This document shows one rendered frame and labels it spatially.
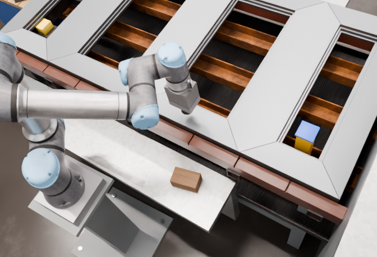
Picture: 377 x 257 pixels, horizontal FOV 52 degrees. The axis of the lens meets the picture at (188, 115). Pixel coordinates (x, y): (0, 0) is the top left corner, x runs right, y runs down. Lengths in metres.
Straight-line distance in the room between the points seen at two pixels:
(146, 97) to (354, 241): 0.61
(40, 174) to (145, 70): 0.49
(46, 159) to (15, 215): 1.18
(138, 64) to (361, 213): 0.69
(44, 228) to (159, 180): 1.05
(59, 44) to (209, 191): 0.88
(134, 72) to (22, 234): 1.53
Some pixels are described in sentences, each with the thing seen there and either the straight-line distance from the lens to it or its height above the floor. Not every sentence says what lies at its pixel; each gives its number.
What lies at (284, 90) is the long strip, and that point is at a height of 0.85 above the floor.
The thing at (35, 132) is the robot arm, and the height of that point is 1.00.
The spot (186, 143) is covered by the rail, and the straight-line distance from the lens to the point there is 1.35.
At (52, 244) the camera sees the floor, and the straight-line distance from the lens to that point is 2.32.
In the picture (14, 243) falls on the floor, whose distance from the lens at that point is 2.43.
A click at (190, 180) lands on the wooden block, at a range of 1.39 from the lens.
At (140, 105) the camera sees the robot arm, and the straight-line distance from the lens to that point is 1.02.
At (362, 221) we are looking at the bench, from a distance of 1.04.
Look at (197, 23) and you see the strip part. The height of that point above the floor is 0.85.
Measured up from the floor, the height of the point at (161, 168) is 0.68.
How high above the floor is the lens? 2.02
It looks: 58 degrees down
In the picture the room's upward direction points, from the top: 16 degrees counter-clockwise
